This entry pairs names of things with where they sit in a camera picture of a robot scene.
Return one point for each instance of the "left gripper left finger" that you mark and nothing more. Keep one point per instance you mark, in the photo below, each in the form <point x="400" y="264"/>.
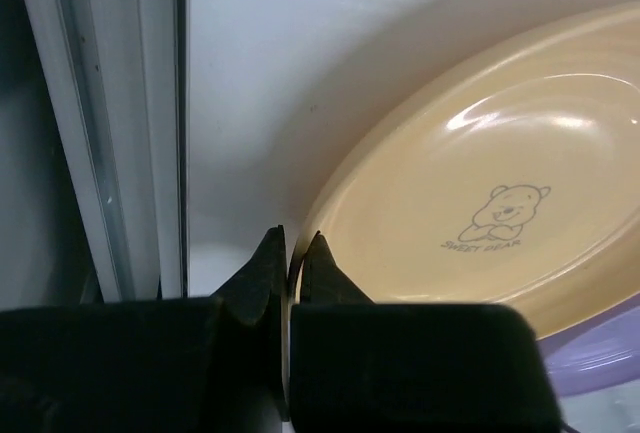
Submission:
<point x="206" y="364"/>

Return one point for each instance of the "pale yellow plate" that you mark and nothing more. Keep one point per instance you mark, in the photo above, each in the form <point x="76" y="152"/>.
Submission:
<point x="513" y="179"/>

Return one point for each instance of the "purple plate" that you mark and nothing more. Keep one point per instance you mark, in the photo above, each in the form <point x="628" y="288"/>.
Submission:
<point x="599" y="353"/>

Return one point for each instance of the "aluminium table edge rail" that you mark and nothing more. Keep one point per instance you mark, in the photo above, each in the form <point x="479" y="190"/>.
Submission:
<point x="116" y="76"/>

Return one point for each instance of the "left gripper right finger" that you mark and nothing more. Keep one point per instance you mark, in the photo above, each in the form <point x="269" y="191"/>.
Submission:
<point x="358" y="366"/>

